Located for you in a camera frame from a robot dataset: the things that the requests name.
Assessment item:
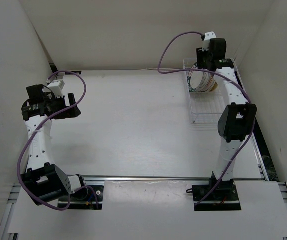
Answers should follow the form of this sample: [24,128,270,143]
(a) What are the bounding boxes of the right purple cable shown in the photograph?
[157,31,257,206]

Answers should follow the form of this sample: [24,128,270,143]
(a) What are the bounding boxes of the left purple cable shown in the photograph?
[17,70,101,212]

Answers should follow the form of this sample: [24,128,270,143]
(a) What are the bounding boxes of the white front board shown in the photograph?
[9,181,287,240]

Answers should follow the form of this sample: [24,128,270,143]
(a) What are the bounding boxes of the green rimmed white plate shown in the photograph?
[187,62,204,93]

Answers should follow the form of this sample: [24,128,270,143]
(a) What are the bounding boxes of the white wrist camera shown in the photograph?
[202,31,217,52]
[47,79,65,98]

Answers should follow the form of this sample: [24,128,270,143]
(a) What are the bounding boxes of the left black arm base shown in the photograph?
[68,183,105,211]

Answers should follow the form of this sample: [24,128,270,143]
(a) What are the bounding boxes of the white wire dish rack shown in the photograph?
[183,58,226,124]

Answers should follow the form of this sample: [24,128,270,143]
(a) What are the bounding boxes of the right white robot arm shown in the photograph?
[196,32,257,200]

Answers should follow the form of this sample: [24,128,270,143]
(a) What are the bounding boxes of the white plate brown pattern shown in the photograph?
[197,72,213,93]

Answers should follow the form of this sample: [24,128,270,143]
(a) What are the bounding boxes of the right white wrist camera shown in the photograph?
[202,31,217,52]

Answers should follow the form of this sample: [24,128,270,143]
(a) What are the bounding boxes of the aluminium frame rail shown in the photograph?
[83,174,269,182]

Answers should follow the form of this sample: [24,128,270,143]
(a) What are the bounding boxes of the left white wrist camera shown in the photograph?
[47,79,65,98]

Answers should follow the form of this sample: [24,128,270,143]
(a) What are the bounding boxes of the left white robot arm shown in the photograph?
[19,80,89,206]

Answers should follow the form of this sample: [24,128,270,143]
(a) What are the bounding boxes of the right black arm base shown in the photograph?
[186,180,242,212]

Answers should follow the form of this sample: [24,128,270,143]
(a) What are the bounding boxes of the purple cable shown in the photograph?
[157,31,257,206]
[17,70,101,212]

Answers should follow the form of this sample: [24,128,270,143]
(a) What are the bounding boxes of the yellow rimmed plate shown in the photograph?
[209,77,218,92]

